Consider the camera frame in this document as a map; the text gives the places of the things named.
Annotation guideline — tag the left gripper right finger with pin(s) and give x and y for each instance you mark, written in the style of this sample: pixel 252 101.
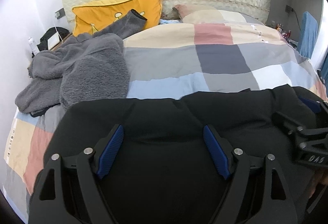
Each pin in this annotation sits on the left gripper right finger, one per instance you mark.
pixel 234 164

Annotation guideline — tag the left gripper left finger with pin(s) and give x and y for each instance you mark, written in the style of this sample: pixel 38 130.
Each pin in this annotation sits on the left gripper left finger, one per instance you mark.
pixel 90 165

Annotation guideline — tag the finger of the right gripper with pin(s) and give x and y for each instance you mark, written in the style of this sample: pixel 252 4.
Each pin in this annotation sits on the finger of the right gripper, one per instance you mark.
pixel 286 124
pixel 315 106

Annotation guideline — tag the black puffer jacket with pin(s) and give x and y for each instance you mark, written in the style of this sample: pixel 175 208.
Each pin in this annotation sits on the black puffer jacket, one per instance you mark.
pixel 163 171

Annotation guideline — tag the blue curtain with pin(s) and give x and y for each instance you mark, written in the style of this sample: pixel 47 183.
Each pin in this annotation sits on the blue curtain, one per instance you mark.
pixel 324 71

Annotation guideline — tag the blue chair cover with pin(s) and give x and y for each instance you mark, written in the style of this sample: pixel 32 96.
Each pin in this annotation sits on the blue chair cover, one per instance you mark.
pixel 308 35

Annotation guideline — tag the bottles on side table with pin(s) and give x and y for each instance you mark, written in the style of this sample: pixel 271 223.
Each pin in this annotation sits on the bottles on side table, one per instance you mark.
pixel 284 33

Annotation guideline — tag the patchwork checkered duvet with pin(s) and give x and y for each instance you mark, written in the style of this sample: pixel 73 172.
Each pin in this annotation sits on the patchwork checkered duvet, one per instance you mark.
pixel 170 61

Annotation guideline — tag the grey fleece garment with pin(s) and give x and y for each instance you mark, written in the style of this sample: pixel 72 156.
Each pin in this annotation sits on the grey fleece garment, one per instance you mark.
pixel 85 67

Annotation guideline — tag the wooden nightstand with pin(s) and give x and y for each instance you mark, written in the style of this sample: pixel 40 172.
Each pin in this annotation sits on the wooden nightstand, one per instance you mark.
pixel 60 42

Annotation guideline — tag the white bottle on nightstand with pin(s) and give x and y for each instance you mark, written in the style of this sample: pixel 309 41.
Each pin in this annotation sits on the white bottle on nightstand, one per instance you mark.
pixel 33 46

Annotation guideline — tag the pink beige pillow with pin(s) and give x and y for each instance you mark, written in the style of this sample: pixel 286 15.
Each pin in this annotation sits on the pink beige pillow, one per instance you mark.
pixel 200 14

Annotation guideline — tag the yellow cushion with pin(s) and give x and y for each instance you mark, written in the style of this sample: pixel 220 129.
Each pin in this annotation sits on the yellow cushion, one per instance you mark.
pixel 96 15

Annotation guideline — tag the wall power socket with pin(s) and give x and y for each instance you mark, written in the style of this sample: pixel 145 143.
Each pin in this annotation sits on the wall power socket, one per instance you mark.
pixel 60 13

